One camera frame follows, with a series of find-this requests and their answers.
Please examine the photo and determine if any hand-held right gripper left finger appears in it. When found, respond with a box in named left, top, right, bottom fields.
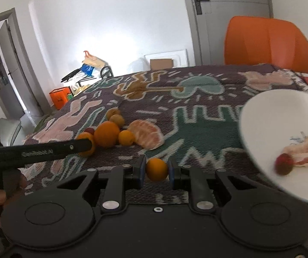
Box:
left=57, top=154, right=147, bottom=213

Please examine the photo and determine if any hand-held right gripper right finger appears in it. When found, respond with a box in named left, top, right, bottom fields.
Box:
left=168, top=156, right=251, bottom=213

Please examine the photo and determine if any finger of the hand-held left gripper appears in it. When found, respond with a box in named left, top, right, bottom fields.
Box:
left=69, top=136, right=96, bottom=157

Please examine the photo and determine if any small orange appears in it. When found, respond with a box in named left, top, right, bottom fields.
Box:
left=118, top=130, right=136, bottom=146
left=146, top=158, right=169, bottom=182
left=77, top=132, right=96, bottom=158

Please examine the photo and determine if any large orange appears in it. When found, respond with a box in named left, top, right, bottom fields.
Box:
left=93, top=121, right=121, bottom=148

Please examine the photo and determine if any peeled pomelo piece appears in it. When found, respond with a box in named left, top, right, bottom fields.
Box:
left=127, top=120, right=165, bottom=151
left=281, top=132, right=308, bottom=168

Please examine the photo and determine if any brown longan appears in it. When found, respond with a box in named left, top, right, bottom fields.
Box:
left=109, top=114, right=124, bottom=127
left=106, top=107, right=121, bottom=119

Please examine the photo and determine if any fried egg plush pillow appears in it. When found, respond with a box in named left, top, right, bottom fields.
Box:
left=238, top=91, right=308, bottom=205

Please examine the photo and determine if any white armchair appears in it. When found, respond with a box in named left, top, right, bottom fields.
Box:
left=0, top=105, right=21, bottom=148

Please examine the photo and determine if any orange box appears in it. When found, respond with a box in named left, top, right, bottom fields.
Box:
left=49, top=87, right=71, bottom=111

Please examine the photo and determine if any black folded item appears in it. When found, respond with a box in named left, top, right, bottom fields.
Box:
left=61, top=68, right=84, bottom=83

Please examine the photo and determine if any printed blanket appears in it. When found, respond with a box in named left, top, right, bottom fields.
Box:
left=23, top=64, right=308, bottom=250

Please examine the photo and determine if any blue and white bag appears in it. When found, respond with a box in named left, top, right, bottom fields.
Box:
left=80, top=63, right=95, bottom=77

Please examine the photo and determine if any black metal rack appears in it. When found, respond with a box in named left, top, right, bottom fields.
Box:
left=100, top=66, right=114, bottom=79

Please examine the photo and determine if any grey interior door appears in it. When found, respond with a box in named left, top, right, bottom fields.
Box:
left=0, top=19, right=40, bottom=119

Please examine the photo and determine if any cardboard piece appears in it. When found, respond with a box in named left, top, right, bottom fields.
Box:
left=150, top=58, right=175, bottom=71

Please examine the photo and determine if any orange chair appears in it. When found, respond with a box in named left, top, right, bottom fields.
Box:
left=224, top=16, right=308, bottom=75

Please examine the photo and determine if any paper bag with orange handle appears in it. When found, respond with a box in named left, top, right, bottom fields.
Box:
left=83, top=51, right=106, bottom=69

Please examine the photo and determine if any black door handle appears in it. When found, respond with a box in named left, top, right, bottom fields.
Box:
left=193, top=0, right=211, bottom=15

